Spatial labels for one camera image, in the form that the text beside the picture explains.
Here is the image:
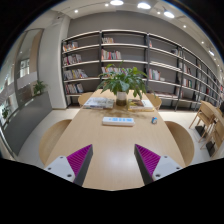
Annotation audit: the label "green potted plant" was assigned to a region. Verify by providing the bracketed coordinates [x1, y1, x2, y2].
[97, 63, 148, 107]

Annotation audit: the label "round ceiling lights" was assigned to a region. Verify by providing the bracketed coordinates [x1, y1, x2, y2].
[73, 0, 216, 57]

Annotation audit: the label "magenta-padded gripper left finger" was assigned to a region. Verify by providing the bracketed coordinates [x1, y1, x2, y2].
[44, 143, 94, 187]

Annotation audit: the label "small green ledge plant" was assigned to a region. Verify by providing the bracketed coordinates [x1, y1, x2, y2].
[32, 79, 48, 96]

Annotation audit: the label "yellow book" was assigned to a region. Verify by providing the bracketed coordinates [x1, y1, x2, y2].
[127, 105, 155, 112]

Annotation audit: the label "grey shelf unit with books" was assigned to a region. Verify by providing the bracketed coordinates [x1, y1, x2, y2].
[60, 29, 223, 109]

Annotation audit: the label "picture-cover white book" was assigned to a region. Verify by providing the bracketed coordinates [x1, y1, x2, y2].
[128, 98, 154, 110]

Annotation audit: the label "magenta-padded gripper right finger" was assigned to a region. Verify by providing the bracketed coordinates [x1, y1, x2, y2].
[133, 143, 184, 186]

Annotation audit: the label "tan round-backed chair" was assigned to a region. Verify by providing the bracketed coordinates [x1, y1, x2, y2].
[77, 91, 95, 108]
[145, 92, 163, 111]
[164, 120, 195, 167]
[38, 118, 73, 166]

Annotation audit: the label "white magazine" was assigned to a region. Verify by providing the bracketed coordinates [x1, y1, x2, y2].
[83, 96, 115, 110]

